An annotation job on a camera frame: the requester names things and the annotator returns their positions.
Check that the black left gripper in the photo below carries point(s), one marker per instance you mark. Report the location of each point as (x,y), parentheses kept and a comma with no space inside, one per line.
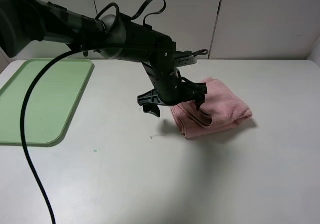
(170,88)

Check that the pink fluffy towel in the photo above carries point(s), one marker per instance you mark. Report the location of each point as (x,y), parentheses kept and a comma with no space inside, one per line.
(222,110)

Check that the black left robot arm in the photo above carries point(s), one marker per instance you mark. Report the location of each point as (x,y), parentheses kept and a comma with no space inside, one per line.
(115,36)

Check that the green plastic tray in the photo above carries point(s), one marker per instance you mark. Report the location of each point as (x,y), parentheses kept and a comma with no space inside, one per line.
(52,104)

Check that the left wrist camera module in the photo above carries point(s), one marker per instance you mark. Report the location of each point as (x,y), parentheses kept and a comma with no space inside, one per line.
(188,57)

